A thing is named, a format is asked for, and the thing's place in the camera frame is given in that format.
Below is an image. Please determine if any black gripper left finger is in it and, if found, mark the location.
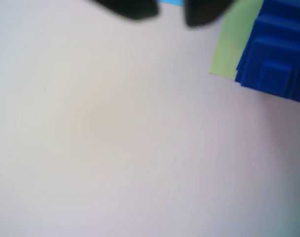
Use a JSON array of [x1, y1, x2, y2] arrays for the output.
[[89, 0, 161, 21]]

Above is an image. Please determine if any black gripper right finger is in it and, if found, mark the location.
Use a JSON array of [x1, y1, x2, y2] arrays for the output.
[[183, 0, 236, 28]]

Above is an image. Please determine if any small blue cube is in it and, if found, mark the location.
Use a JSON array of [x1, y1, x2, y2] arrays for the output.
[[234, 37, 300, 103]]

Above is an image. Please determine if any medium blue cube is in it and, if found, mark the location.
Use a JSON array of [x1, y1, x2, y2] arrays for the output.
[[246, 12, 300, 50]]

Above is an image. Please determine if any tiny blue cube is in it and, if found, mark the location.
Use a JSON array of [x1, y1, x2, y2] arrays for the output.
[[256, 61, 294, 96]]

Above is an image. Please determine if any light blue paper square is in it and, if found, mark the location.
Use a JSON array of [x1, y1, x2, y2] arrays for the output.
[[158, 0, 185, 6]]

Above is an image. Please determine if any green paper square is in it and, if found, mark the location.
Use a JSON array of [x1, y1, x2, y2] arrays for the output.
[[208, 0, 265, 80]]

